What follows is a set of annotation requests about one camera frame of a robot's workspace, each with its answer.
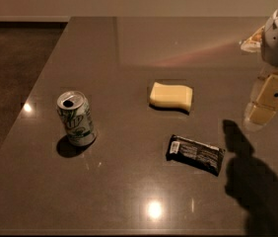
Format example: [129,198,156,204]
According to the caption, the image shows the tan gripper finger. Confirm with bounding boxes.
[243,70,278,130]
[241,27,264,53]

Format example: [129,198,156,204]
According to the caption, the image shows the yellow sponge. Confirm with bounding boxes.
[149,82,193,113]

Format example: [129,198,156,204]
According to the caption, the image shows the black snack bar wrapper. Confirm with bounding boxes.
[166,134,225,177]

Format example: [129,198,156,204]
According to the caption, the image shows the green white soda can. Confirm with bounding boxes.
[57,91,96,147]

